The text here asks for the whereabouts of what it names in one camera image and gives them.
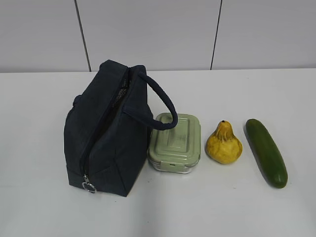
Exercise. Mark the green lidded glass container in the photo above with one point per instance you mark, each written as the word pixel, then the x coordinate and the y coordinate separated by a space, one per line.
pixel 176 150

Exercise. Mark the dark blue lunch bag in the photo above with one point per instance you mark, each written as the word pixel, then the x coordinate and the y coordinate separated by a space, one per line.
pixel 107 131

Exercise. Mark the yellow pear shaped gourd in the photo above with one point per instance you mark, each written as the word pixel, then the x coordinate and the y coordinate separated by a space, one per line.
pixel 222 145

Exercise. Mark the green cucumber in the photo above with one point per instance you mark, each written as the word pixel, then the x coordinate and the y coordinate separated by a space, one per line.
pixel 266 153

